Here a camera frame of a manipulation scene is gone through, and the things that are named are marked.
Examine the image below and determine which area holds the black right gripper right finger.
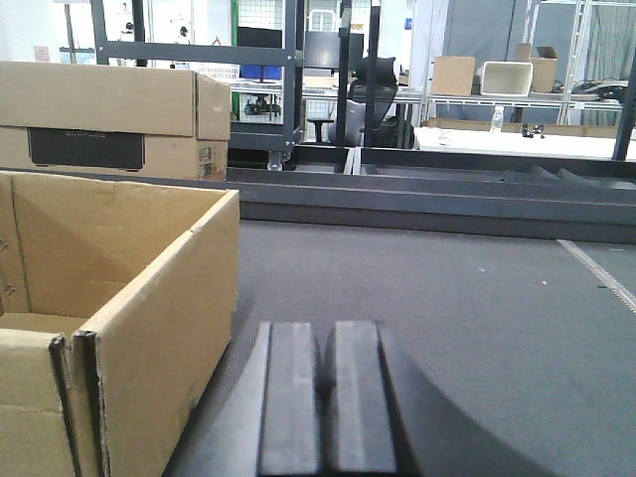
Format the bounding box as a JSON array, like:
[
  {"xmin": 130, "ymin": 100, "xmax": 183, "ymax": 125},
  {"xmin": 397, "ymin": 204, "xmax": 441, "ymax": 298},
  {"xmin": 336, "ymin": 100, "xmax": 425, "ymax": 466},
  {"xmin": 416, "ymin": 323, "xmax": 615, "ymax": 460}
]
[{"xmin": 325, "ymin": 321, "xmax": 552, "ymax": 476}]

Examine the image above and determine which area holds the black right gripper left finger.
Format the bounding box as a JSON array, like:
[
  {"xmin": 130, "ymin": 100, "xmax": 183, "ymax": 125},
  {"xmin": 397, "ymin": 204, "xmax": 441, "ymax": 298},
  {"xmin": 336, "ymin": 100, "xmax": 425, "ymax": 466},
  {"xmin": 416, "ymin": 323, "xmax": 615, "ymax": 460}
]
[{"xmin": 198, "ymin": 322, "xmax": 319, "ymax": 476}]

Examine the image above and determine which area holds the brown cardboard carton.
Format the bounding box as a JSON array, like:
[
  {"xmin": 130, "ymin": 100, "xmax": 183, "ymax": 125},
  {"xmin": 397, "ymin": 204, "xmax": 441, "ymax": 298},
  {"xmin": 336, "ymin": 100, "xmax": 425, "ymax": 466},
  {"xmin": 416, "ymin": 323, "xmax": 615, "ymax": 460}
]
[{"xmin": 1, "ymin": 172, "xmax": 239, "ymax": 476}]

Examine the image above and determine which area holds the dark grey conveyor belt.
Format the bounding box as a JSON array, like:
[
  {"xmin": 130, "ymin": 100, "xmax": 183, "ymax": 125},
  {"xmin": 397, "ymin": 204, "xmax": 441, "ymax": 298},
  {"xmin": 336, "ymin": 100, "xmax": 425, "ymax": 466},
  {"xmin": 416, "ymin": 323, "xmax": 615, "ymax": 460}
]
[{"xmin": 166, "ymin": 220, "xmax": 635, "ymax": 476}]

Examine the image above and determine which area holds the black office chair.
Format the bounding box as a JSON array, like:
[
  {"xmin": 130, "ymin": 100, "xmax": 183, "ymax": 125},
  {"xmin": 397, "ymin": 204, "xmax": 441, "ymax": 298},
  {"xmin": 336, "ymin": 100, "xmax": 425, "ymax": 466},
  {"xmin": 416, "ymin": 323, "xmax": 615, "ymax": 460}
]
[{"xmin": 344, "ymin": 57, "xmax": 401, "ymax": 148}]

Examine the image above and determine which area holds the white work table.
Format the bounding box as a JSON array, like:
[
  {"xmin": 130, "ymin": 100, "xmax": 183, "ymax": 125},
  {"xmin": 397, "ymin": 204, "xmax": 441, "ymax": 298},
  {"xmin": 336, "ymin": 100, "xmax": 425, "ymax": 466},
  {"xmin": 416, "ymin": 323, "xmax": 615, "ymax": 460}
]
[{"xmin": 414, "ymin": 127, "xmax": 615, "ymax": 160}]

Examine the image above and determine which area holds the dark grey metal rack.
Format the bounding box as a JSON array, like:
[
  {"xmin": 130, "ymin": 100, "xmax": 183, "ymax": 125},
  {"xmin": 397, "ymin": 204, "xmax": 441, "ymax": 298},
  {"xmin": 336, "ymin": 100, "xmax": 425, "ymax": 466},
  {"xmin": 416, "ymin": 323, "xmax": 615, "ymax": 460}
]
[{"xmin": 88, "ymin": 0, "xmax": 384, "ymax": 171}]

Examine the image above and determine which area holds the clear plastic bottle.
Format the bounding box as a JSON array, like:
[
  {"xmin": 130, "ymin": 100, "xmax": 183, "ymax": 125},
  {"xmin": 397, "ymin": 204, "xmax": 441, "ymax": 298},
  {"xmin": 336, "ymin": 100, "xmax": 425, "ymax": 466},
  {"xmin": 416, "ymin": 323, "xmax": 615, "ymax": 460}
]
[{"xmin": 490, "ymin": 105, "xmax": 504, "ymax": 134}]

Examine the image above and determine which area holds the closed cardboard box black label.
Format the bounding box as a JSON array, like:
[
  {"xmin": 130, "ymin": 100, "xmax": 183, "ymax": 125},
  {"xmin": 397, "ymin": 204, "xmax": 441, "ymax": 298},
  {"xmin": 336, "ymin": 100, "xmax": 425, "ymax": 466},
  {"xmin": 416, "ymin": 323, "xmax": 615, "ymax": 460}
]
[{"xmin": 1, "ymin": 62, "xmax": 231, "ymax": 181}]

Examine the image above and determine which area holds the small brown cardboard box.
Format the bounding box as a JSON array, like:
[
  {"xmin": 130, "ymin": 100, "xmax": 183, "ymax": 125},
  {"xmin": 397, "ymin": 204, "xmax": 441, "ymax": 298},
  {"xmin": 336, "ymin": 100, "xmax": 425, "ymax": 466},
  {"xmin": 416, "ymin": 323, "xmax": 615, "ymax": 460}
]
[{"xmin": 431, "ymin": 56, "xmax": 476, "ymax": 96}]

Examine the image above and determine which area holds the white plastic tub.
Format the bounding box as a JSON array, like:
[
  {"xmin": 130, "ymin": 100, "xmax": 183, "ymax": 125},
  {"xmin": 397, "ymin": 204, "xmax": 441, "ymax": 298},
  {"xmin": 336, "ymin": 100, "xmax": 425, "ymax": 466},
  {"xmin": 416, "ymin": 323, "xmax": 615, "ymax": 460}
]
[{"xmin": 478, "ymin": 61, "xmax": 534, "ymax": 97}]

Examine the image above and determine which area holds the open cardboard box far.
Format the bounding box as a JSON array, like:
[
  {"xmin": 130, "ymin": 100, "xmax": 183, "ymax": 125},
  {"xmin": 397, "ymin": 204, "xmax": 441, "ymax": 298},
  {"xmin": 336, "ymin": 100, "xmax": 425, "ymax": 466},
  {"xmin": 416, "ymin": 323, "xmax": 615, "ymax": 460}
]
[{"xmin": 515, "ymin": 43, "xmax": 558, "ymax": 93}]

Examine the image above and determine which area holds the black computer monitor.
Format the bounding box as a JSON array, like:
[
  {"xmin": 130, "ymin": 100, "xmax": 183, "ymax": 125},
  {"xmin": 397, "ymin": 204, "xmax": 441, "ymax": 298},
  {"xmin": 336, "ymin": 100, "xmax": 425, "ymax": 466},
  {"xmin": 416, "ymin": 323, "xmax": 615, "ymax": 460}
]
[{"xmin": 237, "ymin": 27, "xmax": 282, "ymax": 49}]

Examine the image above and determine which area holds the black conveyor side frame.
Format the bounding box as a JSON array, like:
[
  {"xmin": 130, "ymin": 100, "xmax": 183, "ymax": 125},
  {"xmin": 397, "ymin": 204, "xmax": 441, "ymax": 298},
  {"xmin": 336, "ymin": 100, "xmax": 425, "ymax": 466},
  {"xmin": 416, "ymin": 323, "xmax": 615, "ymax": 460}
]
[{"xmin": 1, "ymin": 149, "xmax": 635, "ymax": 253}]

